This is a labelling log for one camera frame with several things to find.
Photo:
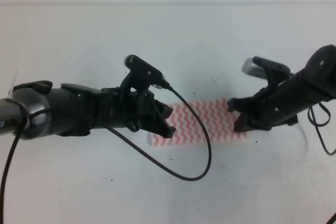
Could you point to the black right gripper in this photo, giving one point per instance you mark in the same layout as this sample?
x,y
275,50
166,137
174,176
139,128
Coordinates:
x,y
270,107

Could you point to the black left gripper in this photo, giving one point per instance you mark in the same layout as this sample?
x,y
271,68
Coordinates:
x,y
130,109

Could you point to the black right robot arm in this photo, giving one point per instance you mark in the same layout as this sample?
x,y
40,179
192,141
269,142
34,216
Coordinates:
x,y
315,83

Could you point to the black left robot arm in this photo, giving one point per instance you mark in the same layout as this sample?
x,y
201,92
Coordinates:
x,y
75,110

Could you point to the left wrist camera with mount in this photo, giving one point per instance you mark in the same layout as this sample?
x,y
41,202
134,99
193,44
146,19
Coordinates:
x,y
141,76

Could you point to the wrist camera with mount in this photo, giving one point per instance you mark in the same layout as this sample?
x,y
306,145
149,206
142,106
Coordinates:
x,y
274,72
141,76

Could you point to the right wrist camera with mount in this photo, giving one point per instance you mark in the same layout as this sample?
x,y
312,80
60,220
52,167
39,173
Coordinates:
x,y
274,72

